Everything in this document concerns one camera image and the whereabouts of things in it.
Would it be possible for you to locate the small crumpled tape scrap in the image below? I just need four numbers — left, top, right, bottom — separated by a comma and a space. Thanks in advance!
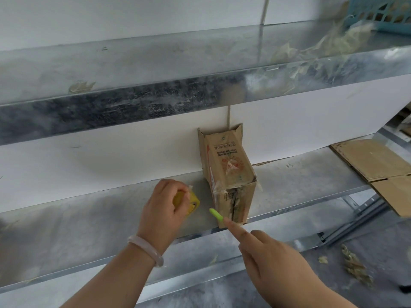
68, 81, 96, 94

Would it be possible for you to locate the blue plastic basket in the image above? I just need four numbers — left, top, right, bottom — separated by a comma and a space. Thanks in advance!
345, 0, 411, 36

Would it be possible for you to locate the yellow tape roll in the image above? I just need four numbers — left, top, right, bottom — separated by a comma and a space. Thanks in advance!
173, 189, 201, 217

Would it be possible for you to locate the plain perforated cardboard box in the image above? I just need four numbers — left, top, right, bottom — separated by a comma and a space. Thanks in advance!
330, 139, 411, 218

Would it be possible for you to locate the person's left hand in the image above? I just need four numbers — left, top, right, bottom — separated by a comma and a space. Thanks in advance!
136, 178, 193, 255

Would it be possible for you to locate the person's right hand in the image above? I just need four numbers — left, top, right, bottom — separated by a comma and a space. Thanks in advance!
223, 217, 325, 305

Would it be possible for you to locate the person's left forearm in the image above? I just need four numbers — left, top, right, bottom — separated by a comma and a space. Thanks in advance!
61, 243, 158, 308

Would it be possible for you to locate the white bangle bracelet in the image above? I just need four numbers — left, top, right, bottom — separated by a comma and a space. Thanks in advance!
127, 235, 164, 268

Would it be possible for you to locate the pile of beige paper scraps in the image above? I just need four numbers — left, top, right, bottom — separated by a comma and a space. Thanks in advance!
340, 243, 373, 286

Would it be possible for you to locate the pile of clear tape scraps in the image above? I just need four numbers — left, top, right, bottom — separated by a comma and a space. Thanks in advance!
247, 19, 376, 97

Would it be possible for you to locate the red-lettered cardboard box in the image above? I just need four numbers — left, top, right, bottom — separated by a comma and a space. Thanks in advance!
197, 123, 257, 229

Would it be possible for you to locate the pile of assorted small items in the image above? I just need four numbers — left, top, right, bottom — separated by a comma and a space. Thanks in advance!
366, 9, 411, 24

